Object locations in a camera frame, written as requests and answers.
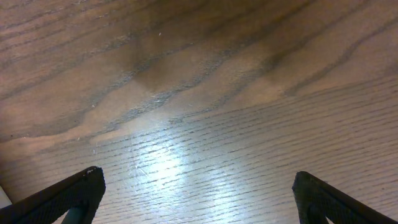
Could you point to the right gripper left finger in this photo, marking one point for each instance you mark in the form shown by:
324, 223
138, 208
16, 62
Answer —
76, 198

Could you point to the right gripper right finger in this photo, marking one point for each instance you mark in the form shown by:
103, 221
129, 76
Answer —
319, 202

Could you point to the white cardboard box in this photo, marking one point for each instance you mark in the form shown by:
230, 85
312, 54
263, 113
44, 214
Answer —
4, 199

